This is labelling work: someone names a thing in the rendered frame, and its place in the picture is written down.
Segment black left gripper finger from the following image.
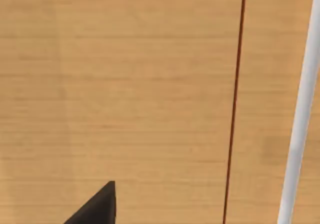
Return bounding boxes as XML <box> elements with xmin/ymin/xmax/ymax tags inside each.
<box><xmin>62</xmin><ymin>180</ymin><xmax>117</xmax><ymax>224</ymax></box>

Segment wooden door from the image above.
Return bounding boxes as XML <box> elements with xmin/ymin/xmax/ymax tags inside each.
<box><xmin>224</xmin><ymin>0</ymin><xmax>320</xmax><ymax>224</ymax></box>
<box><xmin>0</xmin><ymin>0</ymin><xmax>245</xmax><ymax>224</ymax></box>

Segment long metal handle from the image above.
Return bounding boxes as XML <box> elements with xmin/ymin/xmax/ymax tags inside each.
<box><xmin>276</xmin><ymin>0</ymin><xmax>320</xmax><ymax>224</ymax></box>

